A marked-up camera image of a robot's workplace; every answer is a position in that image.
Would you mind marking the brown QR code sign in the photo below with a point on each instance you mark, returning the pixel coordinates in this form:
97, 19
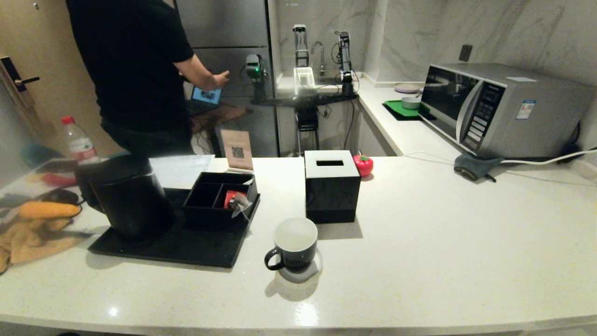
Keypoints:
237, 149

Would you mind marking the silver microwave oven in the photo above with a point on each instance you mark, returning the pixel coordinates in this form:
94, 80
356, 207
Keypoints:
536, 116

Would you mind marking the grey refrigerator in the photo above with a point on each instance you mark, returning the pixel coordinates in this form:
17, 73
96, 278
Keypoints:
233, 28

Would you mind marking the black wall socket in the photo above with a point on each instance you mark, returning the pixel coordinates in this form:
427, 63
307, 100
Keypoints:
465, 52

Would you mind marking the white paper sheet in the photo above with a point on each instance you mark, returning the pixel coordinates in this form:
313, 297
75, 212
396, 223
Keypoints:
186, 170

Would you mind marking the black mounting bar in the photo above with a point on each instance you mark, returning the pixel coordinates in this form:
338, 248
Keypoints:
303, 99

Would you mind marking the dark mug white inside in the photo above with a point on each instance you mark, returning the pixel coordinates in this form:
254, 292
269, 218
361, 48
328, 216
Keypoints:
298, 256

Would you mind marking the small grey bowl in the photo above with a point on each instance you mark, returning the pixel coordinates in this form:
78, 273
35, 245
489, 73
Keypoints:
411, 103

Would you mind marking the black tissue box white lid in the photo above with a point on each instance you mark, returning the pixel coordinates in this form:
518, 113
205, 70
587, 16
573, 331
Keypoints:
331, 196

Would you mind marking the chrome sink faucet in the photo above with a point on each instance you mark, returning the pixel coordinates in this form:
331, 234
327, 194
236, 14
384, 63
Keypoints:
322, 56

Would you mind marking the black serving tray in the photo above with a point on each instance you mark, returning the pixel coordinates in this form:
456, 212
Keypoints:
186, 247

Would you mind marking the person's right hand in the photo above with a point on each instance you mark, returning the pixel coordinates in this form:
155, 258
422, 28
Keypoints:
220, 80

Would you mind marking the red tomato shaped ornament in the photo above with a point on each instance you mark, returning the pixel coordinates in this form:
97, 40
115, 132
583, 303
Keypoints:
363, 165

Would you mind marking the grey tea bag sachet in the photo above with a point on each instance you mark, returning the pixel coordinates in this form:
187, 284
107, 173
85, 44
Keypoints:
241, 205

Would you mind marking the yellow cloth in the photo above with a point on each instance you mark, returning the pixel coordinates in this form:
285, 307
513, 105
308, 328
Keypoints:
32, 242

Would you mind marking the yellow corn cob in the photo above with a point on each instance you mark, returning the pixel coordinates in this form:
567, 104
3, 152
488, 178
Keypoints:
49, 210

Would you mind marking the teal object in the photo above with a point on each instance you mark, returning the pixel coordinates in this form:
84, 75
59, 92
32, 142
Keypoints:
39, 156

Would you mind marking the pale pink plate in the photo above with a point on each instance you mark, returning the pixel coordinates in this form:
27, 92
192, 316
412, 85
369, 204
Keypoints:
406, 87

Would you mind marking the red sachet packet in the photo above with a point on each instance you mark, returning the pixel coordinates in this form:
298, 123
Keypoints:
230, 196

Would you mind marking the white round coaster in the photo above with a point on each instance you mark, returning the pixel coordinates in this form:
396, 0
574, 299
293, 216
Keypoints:
303, 278

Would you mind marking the plastic bottle red cap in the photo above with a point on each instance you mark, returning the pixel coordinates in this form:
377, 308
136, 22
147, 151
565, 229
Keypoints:
80, 144

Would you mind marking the red chili pepper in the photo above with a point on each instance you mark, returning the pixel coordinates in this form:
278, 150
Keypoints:
58, 179

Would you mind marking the black stand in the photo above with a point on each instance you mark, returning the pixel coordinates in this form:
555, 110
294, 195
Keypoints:
308, 123

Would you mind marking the white dish rack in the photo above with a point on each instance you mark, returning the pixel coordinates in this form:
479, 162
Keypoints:
304, 79

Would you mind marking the black compartment box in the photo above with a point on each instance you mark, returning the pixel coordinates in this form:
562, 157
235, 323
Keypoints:
200, 219

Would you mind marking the person in black shirt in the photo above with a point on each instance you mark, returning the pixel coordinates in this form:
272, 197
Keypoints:
130, 70

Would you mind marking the open laptop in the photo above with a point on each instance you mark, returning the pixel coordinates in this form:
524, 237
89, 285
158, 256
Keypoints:
206, 96

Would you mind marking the grey folded cloth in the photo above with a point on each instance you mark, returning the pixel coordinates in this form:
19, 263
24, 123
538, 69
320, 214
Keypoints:
475, 165

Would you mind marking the green tray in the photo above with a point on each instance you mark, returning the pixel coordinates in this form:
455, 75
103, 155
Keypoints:
396, 108

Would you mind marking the black electric kettle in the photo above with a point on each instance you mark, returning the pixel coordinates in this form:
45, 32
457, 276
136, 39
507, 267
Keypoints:
130, 200

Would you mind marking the person's right forearm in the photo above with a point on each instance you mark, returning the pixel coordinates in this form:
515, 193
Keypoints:
196, 72

